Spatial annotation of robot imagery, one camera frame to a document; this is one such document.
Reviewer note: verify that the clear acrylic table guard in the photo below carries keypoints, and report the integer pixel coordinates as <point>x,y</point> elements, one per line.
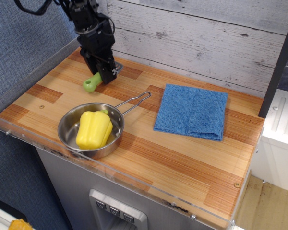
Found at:
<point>198,178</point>

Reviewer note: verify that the grey toy fridge cabinet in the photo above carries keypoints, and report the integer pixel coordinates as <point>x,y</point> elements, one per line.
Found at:
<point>73,184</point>

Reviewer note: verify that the green handled grey spatula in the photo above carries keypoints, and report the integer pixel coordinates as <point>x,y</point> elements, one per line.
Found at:
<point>91,84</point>

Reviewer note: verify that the black vertical post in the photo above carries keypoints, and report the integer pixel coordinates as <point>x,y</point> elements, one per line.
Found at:
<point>275,79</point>

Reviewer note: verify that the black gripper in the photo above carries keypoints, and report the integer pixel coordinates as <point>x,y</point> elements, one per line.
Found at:
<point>97,38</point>

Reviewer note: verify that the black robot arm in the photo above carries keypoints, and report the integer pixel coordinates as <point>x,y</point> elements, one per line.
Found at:
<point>78,9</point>

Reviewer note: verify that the white side cabinet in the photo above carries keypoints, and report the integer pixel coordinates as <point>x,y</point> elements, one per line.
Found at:
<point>270,160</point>

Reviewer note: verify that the silver dispenser button panel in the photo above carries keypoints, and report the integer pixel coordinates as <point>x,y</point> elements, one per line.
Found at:
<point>115,210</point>

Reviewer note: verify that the yellow toy bell pepper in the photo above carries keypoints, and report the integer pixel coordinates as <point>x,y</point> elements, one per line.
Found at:
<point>94,130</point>

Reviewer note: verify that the small steel frying pan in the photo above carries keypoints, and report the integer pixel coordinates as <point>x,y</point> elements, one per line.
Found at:
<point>69,125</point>

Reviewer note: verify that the blue folded rag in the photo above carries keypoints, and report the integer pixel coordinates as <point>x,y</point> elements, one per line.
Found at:
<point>192,112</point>

